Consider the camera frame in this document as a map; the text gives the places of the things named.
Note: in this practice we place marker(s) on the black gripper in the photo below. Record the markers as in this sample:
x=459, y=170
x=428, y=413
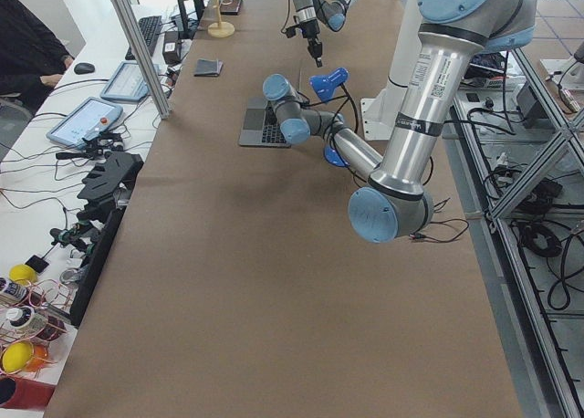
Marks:
x=310, y=29

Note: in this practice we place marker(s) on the grey laptop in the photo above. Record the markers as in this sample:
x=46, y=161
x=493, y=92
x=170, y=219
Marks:
x=260, y=127

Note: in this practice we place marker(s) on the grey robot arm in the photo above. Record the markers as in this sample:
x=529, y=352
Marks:
x=394, y=202
x=305, y=15

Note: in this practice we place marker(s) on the blue desk lamp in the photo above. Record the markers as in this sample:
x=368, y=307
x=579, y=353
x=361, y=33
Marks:
x=325, y=86

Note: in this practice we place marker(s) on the wooden stand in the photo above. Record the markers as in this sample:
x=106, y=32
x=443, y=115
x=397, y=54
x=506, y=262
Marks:
x=213, y=23

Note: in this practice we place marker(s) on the dark brown box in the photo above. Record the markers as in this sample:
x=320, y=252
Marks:
x=230, y=7

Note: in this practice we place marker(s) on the folded grey purple cloth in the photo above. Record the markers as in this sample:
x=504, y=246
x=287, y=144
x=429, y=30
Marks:
x=208, y=67

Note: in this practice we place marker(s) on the black keyboard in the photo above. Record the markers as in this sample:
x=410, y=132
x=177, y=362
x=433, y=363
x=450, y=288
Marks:
x=150, y=27

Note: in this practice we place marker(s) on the far teach pendant tablet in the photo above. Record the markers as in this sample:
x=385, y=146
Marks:
x=126, y=85

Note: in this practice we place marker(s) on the teach pendant tablet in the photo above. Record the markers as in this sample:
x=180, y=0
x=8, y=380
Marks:
x=86, y=122
x=126, y=85

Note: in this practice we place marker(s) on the near teach pendant tablet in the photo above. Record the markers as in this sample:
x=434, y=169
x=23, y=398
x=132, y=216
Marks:
x=86, y=122

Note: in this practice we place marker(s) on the black computer mouse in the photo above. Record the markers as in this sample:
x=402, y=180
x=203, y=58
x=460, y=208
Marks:
x=83, y=68

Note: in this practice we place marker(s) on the black tool rack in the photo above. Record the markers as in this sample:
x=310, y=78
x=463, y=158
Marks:
x=117, y=174

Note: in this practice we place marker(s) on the person in black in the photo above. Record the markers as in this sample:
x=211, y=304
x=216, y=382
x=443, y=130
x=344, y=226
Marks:
x=33, y=60

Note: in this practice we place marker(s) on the yellow ball in basket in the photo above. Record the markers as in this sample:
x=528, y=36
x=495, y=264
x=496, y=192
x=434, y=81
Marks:
x=17, y=357

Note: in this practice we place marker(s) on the red cylinder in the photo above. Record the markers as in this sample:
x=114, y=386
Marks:
x=25, y=394

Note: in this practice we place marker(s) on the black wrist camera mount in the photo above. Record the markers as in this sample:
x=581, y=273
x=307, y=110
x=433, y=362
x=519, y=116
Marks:
x=292, y=31

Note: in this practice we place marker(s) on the aluminium frame post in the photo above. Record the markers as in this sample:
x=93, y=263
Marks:
x=138, y=46

